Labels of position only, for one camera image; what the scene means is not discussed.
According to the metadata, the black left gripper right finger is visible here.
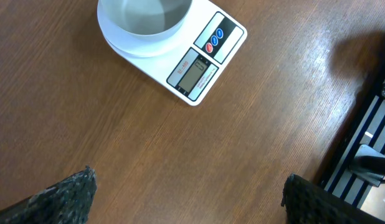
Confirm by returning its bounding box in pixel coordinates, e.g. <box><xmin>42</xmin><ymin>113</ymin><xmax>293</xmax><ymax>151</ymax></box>
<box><xmin>281</xmin><ymin>174</ymin><xmax>385</xmax><ymax>224</ymax></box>

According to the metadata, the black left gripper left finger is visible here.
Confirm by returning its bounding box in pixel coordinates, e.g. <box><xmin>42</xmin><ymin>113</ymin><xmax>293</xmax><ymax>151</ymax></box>
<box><xmin>0</xmin><ymin>166</ymin><xmax>97</xmax><ymax>224</ymax></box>

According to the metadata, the white digital kitchen scale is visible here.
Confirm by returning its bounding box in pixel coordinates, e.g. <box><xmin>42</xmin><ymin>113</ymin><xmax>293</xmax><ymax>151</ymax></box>
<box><xmin>97</xmin><ymin>0</ymin><xmax>247</xmax><ymax>106</ymax></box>

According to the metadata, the black striped floor mat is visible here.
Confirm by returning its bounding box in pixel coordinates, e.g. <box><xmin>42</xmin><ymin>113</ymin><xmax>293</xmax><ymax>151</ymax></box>
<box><xmin>315</xmin><ymin>29</ymin><xmax>385</xmax><ymax>224</ymax></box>

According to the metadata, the white round bowl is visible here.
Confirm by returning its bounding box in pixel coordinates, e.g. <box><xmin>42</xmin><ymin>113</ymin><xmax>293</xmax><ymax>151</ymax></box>
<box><xmin>100</xmin><ymin>0</ymin><xmax>193</xmax><ymax>39</ymax></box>

